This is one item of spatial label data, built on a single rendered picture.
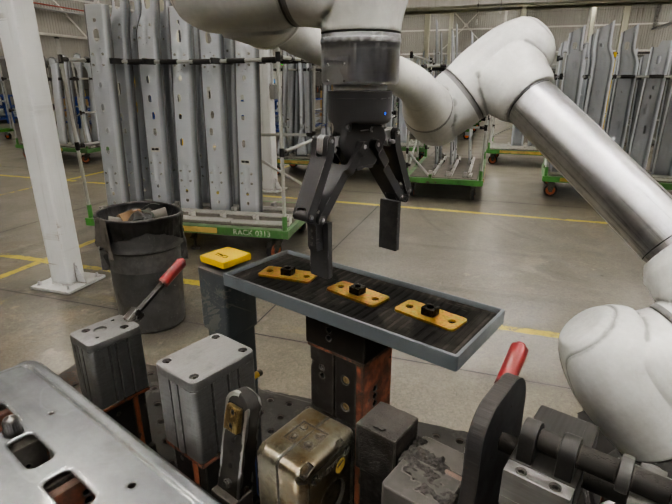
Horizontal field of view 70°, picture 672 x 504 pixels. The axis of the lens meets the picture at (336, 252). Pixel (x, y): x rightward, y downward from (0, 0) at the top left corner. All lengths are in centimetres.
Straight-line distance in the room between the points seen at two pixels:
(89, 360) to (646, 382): 83
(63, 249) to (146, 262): 115
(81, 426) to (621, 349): 77
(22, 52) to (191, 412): 335
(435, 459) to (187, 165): 429
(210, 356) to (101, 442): 18
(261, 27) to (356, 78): 14
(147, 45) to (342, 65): 432
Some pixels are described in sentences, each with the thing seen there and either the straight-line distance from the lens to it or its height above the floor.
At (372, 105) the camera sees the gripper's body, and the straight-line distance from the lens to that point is 56.
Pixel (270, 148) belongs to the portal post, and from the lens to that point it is 663.
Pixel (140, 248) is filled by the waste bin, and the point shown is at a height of 56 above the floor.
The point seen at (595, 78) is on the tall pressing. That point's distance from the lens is 709.
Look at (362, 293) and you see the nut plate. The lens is 65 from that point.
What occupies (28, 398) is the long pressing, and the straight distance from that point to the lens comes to 85.
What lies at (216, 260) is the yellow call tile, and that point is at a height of 116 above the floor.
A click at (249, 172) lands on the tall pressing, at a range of 440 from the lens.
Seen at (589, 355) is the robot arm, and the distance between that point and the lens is 84.
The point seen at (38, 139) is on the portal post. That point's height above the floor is 107.
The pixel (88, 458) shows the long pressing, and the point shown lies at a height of 100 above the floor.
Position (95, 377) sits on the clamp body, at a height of 100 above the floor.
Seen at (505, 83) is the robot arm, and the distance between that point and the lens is 103.
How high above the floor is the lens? 143
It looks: 19 degrees down
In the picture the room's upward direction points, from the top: straight up
